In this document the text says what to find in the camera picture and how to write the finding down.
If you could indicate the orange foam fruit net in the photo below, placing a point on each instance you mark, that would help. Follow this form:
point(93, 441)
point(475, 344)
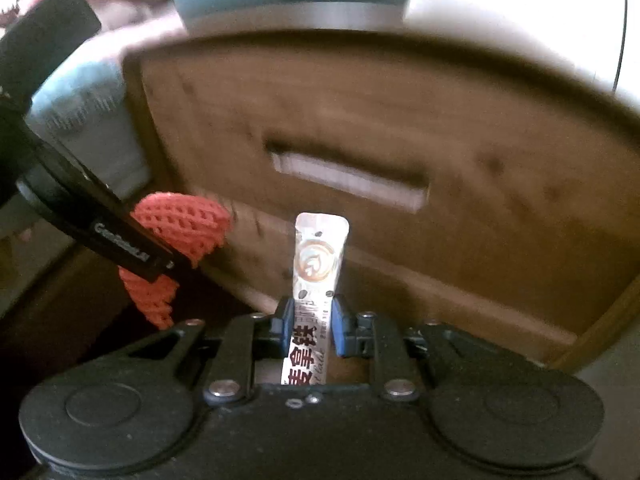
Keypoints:
point(193, 226)

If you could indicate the wooden nightstand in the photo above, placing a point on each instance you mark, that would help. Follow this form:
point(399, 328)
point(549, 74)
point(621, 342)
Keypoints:
point(485, 189)

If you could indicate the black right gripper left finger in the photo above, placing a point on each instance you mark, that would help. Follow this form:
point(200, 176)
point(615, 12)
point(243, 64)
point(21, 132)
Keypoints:
point(247, 339)

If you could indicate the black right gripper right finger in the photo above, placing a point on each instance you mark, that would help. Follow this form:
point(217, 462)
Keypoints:
point(372, 336)

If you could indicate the white sachet stick red text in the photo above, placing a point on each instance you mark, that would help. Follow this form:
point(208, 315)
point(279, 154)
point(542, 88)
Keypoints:
point(318, 255)

